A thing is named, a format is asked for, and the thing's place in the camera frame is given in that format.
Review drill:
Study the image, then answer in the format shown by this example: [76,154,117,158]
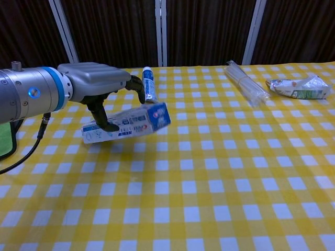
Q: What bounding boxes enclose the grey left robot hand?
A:
[57,62,146,132]

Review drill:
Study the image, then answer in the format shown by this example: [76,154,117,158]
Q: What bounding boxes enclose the blue white toothpaste tube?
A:
[141,66,159,103]

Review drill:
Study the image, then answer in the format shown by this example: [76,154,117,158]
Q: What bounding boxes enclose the blue white toothpaste paper box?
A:
[81,102,172,144]

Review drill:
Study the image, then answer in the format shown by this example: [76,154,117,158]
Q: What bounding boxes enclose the green cloth with black edge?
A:
[0,120,18,161]

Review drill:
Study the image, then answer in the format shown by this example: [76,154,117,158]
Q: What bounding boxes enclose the yellow white checkered tablecloth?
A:
[0,61,335,251]

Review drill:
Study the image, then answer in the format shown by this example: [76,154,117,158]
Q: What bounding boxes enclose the clear pack of straws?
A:
[224,60,271,108]

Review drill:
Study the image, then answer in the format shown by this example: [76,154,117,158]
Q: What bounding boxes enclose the crumpled white snack wrapper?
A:
[265,75,332,100]

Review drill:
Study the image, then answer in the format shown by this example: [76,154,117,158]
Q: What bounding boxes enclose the white screen frame post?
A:
[154,0,168,67]
[48,0,81,64]
[241,0,267,66]

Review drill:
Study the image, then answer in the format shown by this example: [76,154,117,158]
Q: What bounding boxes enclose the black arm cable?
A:
[0,112,52,175]

